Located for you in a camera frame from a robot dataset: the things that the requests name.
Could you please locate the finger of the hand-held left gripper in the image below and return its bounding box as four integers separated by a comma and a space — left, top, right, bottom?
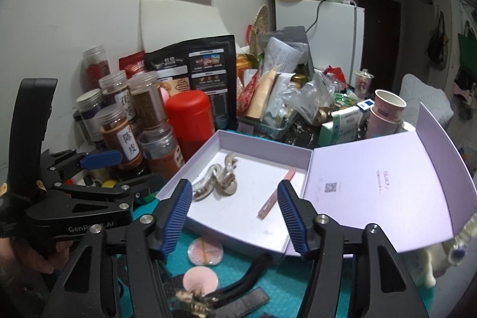
40, 173, 165, 217
39, 150, 123, 188

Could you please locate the short silver-lid jar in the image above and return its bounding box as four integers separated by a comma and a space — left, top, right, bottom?
138, 126, 186, 179

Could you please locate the jar with red contents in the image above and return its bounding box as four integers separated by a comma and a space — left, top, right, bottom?
82, 45, 111, 91

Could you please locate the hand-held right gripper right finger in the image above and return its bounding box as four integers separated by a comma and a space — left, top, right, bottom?
277, 179, 433, 318

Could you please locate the woven straw fan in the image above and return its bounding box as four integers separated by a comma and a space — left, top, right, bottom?
250, 4, 270, 54

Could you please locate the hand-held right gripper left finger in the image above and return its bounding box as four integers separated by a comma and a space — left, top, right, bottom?
41, 178, 194, 318

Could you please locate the person's left hand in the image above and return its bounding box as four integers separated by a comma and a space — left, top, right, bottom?
0, 238, 73, 276

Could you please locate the white fridge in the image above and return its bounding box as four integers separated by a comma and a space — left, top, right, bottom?
275, 0, 366, 88

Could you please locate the blue-labelled silver-lid jar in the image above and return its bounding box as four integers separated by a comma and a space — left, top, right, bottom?
75, 89, 105, 151

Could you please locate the white green medicine box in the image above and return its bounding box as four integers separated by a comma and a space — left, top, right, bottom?
318, 106, 364, 147

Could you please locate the white quilted cushion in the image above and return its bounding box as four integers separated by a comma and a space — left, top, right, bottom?
400, 74, 455, 128

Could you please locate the red snack pouch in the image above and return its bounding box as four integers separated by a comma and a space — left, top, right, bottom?
119, 50, 147, 80

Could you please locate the green jar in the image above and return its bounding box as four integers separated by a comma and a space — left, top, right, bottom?
135, 190, 159, 205

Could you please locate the black power cable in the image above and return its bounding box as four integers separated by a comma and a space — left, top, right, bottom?
306, 0, 325, 33

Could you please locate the red crinkled snack packet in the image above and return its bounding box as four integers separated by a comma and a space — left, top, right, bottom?
322, 65, 349, 88

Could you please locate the beige packet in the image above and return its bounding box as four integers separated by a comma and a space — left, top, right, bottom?
244, 66, 280, 121

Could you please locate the teal bubble mat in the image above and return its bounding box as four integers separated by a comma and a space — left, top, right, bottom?
112, 191, 321, 318

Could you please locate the dark wooden door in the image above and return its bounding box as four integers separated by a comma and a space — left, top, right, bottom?
356, 0, 403, 88

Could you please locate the tall jar of brown powder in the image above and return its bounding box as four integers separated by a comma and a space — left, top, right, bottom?
127, 71, 166, 132

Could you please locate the red canister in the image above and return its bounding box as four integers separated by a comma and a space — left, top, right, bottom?
165, 91, 216, 162

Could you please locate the white-labelled jar of orange peel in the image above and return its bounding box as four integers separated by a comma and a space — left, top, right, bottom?
94, 104, 144, 170

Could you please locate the black stand-up pouch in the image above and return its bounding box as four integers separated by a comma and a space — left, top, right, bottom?
145, 35, 239, 130

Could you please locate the grey rectangular barrette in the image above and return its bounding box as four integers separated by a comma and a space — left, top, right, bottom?
218, 286, 270, 315

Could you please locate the gold hair clip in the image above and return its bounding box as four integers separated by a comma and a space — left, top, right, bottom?
175, 290, 217, 318

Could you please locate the red foil packet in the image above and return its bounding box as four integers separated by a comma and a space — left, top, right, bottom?
238, 70, 261, 115

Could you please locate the grey storage basket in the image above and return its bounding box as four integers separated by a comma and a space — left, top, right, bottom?
236, 115, 295, 143

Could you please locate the plain pink round compact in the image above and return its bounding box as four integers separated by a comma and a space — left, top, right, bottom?
182, 266, 219, 294

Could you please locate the lidded ceramic mug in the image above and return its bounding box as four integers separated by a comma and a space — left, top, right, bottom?
354, 68, 374, 100

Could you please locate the white lidded gift box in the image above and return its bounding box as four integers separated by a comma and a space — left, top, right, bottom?
156, 101, 477, 268

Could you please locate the clear plastic bag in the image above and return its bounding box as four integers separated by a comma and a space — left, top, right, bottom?
283, 72, 336, 125

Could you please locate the dark hanging bag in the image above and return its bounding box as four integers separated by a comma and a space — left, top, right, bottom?
427, 10, 448, 71

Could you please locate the black banana hair clip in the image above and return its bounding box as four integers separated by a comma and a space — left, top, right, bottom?
209, 253, 274, 307

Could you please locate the pink blush compact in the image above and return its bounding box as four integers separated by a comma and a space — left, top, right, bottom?
187, 235, 224, 266

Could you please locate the grey mailer bag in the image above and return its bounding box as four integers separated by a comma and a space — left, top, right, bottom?
261, 27, 315, 73

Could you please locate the green hanging bag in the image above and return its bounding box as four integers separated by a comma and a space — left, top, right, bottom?
458, 20, 477, 73

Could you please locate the white-labelled jar of pale slices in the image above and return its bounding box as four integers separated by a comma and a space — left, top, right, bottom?
99, 71, 135, 117

